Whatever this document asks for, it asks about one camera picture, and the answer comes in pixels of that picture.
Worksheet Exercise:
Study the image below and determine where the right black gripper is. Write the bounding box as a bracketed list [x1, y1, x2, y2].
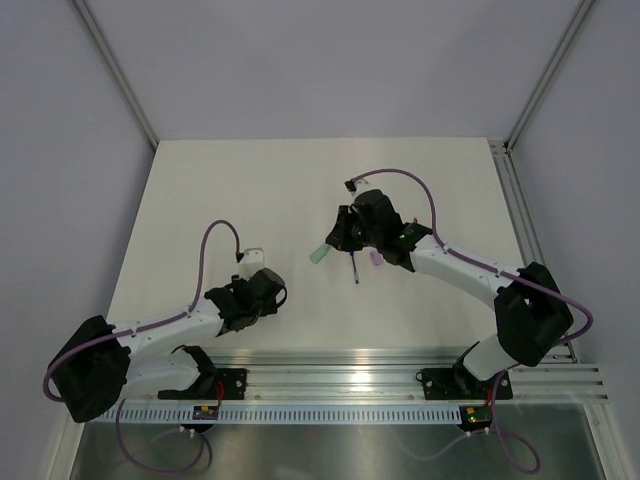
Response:
[326, 205, 383, 252]

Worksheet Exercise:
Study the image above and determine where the green highlighter marker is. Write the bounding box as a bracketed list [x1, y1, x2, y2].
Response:
[309, 243, 332, 265]

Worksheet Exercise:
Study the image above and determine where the pink highlighter cap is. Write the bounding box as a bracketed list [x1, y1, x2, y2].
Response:
[369, 251, 385, 267]

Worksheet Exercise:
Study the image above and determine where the blue ballpoint pen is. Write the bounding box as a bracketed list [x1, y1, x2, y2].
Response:
[349, 251, 360, 285]

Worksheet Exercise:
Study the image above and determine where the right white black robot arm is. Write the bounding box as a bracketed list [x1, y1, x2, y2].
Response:
[326, 181, 574, 396]

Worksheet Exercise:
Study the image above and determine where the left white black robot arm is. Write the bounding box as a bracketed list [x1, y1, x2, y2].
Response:
[47, 268, 288, 423]

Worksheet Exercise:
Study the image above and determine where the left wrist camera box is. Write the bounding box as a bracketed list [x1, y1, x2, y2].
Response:
[237, 247, 265, 280]

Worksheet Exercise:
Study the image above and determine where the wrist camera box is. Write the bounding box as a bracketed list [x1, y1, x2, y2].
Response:
[344, 178, 371, 198]
[237, 247, 265, 280]

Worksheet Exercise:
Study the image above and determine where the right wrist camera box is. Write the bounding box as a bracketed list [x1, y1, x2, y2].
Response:
[344, 178, 371, 198]

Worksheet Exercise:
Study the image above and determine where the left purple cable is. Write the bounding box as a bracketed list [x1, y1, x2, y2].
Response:
[42, 219, 246, 475]

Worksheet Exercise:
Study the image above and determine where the aluminium front rail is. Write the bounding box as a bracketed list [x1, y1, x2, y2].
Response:
[207, 347, 608, 405]

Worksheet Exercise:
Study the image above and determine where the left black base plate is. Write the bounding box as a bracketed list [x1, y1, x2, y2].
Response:
[157, 345, 248, 401]

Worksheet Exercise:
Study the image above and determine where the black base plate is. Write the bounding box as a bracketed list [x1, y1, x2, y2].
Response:
[414, 367, 514, 401]
[157, 345, 248, 401]

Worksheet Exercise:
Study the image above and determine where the white slotted cable duct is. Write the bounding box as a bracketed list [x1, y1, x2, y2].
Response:
[97, 402, 491, 425]

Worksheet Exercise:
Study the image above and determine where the right aluminium side rail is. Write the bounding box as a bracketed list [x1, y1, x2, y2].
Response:
[488, 140, 580, 364]

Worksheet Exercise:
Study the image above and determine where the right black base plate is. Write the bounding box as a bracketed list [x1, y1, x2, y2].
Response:
[414, 367, 514, 401]

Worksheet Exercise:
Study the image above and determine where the left aluminium frame post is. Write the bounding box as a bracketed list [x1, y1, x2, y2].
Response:
[70, 0, 160, 151]

